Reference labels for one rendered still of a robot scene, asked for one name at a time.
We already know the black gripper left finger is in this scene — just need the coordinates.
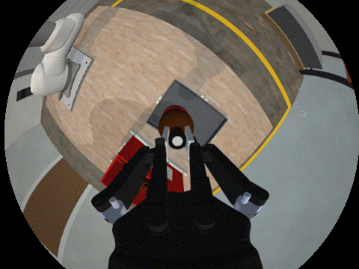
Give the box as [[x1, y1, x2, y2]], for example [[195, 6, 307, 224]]
[[91, 126, 169, 232]]

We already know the red plastic crate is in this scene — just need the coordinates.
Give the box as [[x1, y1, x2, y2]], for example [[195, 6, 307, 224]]
[[101, 135, 184, 205]]

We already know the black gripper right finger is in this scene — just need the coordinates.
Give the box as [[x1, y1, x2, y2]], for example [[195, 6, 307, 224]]
[[185, 126, 269, 230]]

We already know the grey flat bar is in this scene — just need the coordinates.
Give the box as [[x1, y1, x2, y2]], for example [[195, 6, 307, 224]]
[[110, 95, 208, 176]]

